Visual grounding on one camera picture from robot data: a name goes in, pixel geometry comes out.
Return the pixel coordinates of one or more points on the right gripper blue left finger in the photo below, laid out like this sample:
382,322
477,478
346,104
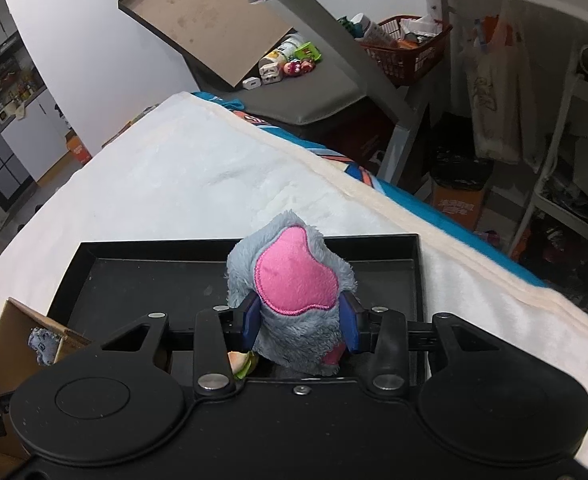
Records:
218,331

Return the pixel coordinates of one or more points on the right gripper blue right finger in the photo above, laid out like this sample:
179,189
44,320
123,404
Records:
378,340

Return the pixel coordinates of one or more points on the hamburger plush toy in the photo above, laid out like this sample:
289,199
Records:
242,363

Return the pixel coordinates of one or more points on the grey pink plush toy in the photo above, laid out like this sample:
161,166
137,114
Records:
298,282

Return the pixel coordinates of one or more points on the brown cardboard box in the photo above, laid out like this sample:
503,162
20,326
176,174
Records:
18,362

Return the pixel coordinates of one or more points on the black plastic tray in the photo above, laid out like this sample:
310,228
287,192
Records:
111,284

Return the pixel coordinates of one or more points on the grey bench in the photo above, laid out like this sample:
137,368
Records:
295,101

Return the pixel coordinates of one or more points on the white cabinet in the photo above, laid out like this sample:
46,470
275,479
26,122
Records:
38,139

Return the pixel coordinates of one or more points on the red plastic basket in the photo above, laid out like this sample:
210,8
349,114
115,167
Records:
407,62

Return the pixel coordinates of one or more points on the beige tote bag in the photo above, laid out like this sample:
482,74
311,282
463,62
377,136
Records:
501,93

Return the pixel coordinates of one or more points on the large flat cardboard box lid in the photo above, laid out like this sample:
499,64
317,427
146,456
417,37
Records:
229,37

